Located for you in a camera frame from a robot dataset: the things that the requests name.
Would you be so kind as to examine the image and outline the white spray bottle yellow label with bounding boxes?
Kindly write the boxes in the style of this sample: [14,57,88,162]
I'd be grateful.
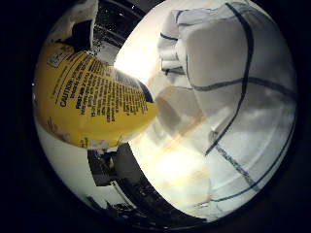
[32,40,159,150]

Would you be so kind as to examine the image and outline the white cloth blue lines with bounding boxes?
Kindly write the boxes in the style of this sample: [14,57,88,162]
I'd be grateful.
[156,1,297,221]

